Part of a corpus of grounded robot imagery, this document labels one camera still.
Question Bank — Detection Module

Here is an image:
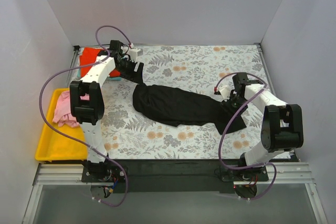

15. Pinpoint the red folded t-shirt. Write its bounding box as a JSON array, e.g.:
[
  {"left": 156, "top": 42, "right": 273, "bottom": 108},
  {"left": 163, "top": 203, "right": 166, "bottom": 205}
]
[{"left": 78, "top": 47, "right": 107, "bottom": 78}]

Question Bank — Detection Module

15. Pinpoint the black t-shirt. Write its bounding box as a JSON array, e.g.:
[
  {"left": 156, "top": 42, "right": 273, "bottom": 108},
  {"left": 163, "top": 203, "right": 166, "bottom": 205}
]
[{"left": 132, "top": 84, "right": 234, "bottom": 134}]

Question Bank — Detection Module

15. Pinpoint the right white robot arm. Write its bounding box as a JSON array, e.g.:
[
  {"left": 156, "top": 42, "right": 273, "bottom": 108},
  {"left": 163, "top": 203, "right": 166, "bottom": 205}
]
[{"left": 226, "top": 72, "right": 303, "bottom": 181}]

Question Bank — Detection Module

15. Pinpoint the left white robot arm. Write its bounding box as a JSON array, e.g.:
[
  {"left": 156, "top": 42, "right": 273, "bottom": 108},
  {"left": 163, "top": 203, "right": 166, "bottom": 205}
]
[{"left": 69, "top": 40, "right": 144, "bottom": 182}]

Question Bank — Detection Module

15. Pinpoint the pink t-shirt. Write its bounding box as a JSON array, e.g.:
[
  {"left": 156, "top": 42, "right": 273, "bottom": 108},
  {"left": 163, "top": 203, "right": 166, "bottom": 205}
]
[{"left": 53, "top": 90, "right": 79, "bottom": 128}]

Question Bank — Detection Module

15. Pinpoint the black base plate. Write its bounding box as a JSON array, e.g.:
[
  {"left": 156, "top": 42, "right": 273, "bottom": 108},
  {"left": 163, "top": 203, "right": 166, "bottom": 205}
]
[{"left": 81, "top": 159, "right": 269, "bottom": 194}]

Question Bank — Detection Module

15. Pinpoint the teal folded t-shirt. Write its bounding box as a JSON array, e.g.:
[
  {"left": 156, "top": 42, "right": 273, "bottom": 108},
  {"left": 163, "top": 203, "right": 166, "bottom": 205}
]
[{"left": 76, "top": 69, "right": 121, "bottom": 81}]

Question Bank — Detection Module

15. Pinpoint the aluminium frame rail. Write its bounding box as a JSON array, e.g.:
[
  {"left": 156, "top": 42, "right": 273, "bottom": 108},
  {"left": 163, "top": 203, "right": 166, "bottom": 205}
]
[{"left": 33, "top": 162, "right": 316, "bottom": 185}]

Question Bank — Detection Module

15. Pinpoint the yellow plastic tray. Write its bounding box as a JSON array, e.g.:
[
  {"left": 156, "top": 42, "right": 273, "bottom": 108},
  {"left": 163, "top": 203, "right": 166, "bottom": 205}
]
[{"left": 35, "top": 88, "right": 88, "bottom": 162}]

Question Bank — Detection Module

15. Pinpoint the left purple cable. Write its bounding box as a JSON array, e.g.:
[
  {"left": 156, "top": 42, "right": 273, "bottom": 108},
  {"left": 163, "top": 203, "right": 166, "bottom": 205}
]
[{"left": 39, "top": 25, "right": 134, "bottom": 208}]

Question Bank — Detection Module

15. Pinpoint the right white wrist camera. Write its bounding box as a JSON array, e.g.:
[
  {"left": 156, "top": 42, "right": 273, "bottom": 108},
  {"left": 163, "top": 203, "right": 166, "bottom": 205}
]
[{"left": 214, "top": 85, "right": 234, "bottom": 101}]

